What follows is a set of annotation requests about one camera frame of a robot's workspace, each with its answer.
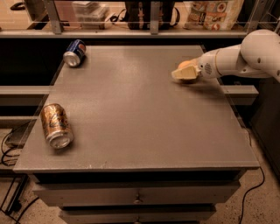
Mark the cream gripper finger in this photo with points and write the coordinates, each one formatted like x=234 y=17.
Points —
x=186 y=73

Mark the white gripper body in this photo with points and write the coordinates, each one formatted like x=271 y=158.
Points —
x=206 y=67

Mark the orange fruit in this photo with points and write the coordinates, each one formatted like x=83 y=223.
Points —
x=188 y=63

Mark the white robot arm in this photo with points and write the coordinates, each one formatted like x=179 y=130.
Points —
x=257 y=56

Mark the blue pepsi can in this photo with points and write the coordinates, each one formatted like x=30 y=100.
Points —
x=75 y=53

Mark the orange soda can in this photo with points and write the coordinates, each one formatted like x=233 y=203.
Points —
x=57 y=129

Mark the printed snack bag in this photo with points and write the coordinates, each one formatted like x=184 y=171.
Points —
x=218 y=15

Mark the black bag on shelf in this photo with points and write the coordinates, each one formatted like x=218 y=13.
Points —
x=138 y=15

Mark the grey drawer cabinet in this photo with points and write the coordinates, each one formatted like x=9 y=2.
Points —
x=132 y=122

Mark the clear plastic container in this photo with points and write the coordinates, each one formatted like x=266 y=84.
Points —
x=90 y=13

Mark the upper drawer with knob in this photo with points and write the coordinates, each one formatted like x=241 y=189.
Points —
x=128 y=194

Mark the drawer with knob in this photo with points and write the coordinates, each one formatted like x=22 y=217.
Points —
x=128 y=194
x=137 y=214

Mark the lower drawer with knob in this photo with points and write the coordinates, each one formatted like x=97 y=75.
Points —
x=137 y=214

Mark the metal shelf rail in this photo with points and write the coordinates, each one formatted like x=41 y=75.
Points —
x=48 y=25

